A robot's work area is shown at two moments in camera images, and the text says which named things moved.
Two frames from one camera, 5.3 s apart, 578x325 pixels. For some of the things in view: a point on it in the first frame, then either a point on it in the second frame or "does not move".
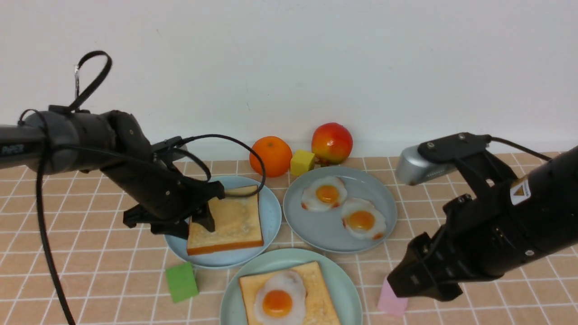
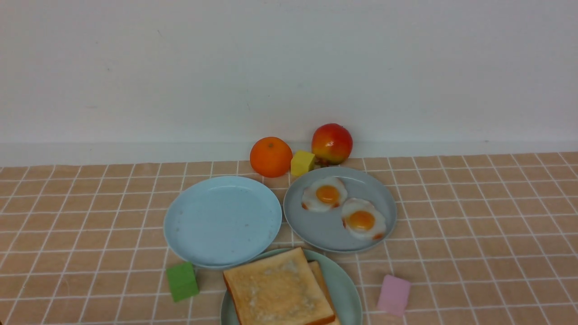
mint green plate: x=341 y=280 does not move
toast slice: x=238 y=225 -> x=282 y=290
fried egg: x=325 y=193 does not move
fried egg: x=361 y=220 does not move
